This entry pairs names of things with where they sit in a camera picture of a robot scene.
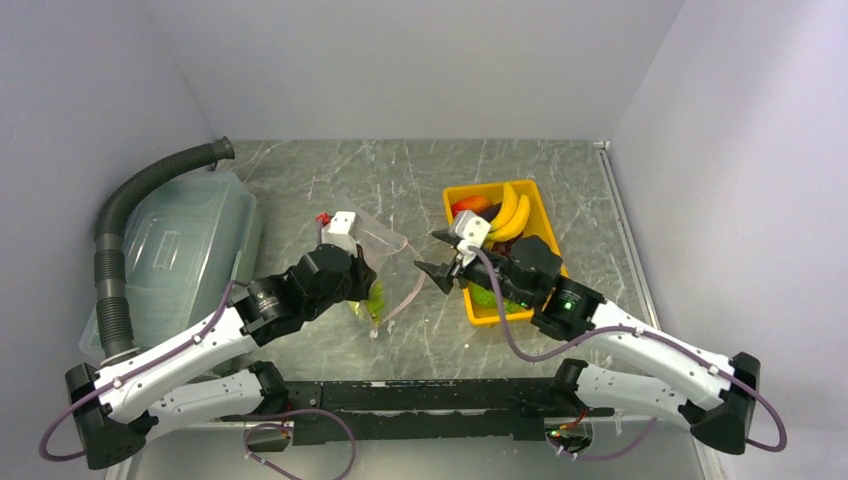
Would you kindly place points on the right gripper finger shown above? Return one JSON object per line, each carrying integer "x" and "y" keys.
{"x": 446, "y": 236}
{"x": 442, "y": 275}

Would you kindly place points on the yellow banana bunch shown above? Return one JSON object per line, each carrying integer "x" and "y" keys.
{"x": 512, "y": 217}

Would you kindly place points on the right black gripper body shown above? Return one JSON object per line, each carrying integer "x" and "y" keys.
{"x": 505, "y": 287}

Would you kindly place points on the celery stalk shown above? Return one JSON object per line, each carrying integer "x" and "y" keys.
{"x": 371, "y": 309}

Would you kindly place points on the purple grape bunch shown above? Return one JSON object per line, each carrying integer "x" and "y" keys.
{"x": 502, "y": 248}

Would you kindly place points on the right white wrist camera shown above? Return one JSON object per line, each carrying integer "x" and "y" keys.
{"x": 468, "y": 226}

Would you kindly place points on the clear zip top bag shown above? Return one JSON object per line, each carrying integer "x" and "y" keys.
{"x": 391, "y": 255}

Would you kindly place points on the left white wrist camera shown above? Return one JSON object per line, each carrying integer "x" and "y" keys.
{"x": 340, "y": 230}

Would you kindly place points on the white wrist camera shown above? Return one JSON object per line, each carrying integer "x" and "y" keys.
{"x": 340, "y": 230}
{"x": 468, "y": 226}

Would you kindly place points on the green grape bunch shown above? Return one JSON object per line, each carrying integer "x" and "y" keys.
{"x": 514, "y": 308}

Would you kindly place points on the green bumpy citrus fruit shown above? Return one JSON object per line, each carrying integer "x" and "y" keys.
{"x": 482, "y": 297}

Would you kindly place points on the red mango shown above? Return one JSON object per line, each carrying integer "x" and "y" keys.
{"x": 475, "y": 203}

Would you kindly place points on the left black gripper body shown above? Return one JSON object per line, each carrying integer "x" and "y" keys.
{"x": 352, "y": 287}

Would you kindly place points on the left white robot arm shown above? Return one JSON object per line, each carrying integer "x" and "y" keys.
{"x": 118, "y": 409}

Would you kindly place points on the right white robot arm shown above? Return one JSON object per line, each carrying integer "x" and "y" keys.
{"x": 710, "y": 394}

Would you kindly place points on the yellow plastic tray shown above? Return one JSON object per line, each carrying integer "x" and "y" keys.
{"x": 539, "y": 224}

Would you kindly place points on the dark purple eggplant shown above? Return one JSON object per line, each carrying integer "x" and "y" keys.
{"x": 491, "y": 212}

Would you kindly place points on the clear plastic storage box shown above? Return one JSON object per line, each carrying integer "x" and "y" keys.
{"x": 183, "y": 244}

